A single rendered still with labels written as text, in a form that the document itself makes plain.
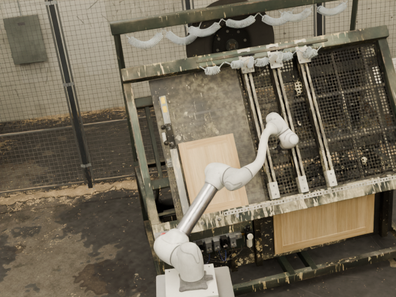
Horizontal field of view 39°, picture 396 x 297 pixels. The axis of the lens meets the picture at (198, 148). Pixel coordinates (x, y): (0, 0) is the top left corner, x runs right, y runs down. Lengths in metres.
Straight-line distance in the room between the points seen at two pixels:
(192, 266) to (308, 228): 1.59
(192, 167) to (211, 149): 0.21
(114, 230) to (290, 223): 2.00
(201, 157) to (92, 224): 2.13
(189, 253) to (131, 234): 2.35
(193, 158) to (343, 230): 1.51
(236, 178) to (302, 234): 1.35
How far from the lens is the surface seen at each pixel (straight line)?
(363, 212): 4.96
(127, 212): 6.14
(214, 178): 3.70
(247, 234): 4.22
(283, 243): 4.79
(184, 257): 3.46
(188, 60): 4.33
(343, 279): 4.98
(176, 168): 4.20
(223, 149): 4.29
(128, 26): 4.63
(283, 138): 3.97
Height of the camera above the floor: 3.13
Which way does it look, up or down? 25 degrees down
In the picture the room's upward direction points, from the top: 7 degrees counter-clockwise
